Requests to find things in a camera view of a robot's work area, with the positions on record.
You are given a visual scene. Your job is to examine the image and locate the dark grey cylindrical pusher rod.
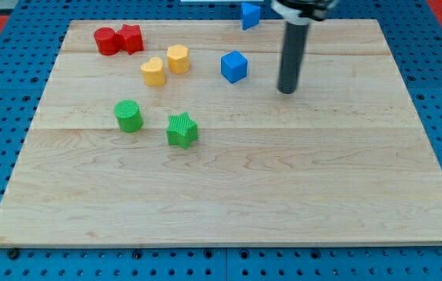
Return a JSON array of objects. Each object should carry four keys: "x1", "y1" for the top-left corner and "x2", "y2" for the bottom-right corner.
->
[{"x1": 277, "y1": 23, "x2": 308, "y2": 94}]

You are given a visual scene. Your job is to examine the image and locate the blue triangle block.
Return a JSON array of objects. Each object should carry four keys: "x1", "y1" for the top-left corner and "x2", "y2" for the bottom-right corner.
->
[{"x1": 241, "y1": 2, "x2": 261, "y2": 30}]

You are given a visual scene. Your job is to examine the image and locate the blue cube block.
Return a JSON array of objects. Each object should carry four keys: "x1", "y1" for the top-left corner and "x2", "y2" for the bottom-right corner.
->
[{"x1": 220, "y1": 51, "x2": 248, "y2": 84}]

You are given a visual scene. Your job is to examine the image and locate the yellow hexagon block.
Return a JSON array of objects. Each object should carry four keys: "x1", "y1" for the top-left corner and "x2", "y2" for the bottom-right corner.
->
[{"x1": 166, "y1": 44, "x2": 190, "y2": 74}]

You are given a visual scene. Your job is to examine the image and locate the green star block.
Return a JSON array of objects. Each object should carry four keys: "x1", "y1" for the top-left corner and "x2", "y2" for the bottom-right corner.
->
[{"x1": 166, "y1": 112, "x2": 198, "y2": 149}]

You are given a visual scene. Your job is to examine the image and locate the yellow heart block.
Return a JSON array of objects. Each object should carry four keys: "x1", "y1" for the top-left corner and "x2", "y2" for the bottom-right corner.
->
[{"x1": 141, "y1": 57, "x2": 166, "y2": 87}]

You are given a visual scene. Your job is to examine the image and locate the light wooden board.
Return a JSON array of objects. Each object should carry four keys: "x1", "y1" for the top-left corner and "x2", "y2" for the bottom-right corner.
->
[{"x1": 0, "y1": 20, "x2": 442, "y2": 248}]

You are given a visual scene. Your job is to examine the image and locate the red star block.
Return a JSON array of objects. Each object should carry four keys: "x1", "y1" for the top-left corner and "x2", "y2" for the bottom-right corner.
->
[{"x1": 116, "y1": 24, "x2": 144, "y2": 55}]

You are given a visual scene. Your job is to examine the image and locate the green cylinder block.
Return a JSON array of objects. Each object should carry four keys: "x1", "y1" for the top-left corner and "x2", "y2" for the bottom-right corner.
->
[{"x1": 114, "y1": 99, "x2": 144, "y2": 133}]

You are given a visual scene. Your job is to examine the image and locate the red cylinder block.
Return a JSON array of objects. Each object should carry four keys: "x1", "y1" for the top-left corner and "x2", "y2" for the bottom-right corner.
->
[{"x1": 94, "y1": 27, "x2": 120, "y2": 55}]

